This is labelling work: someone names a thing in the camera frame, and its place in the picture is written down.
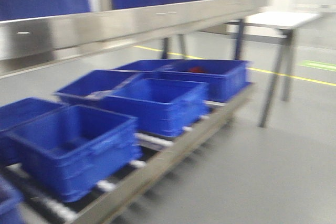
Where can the red item in bin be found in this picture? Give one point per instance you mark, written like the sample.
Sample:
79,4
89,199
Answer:
196,69

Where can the blue crate middle back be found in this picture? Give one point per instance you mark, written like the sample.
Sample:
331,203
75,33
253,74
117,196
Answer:
91,88

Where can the blue crate middle front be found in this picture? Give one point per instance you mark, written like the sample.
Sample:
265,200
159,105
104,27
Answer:
163,107

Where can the roller conveyor rack frame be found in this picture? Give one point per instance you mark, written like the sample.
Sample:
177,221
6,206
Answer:
113,195

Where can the blue crate front left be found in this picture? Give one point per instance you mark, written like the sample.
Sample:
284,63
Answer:
72,149

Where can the white table with grey legs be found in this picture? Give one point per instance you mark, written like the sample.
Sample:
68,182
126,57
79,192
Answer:
286,25

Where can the blue crate far left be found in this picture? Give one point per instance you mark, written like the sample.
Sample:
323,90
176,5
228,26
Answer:
18,113

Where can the blue crate with red item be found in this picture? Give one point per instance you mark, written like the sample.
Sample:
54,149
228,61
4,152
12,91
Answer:
225,78

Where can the stainless steel shelf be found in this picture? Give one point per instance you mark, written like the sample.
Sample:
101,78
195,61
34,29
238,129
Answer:
34,43

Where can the blue crate bottom left corner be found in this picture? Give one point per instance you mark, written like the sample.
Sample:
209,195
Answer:
10,200

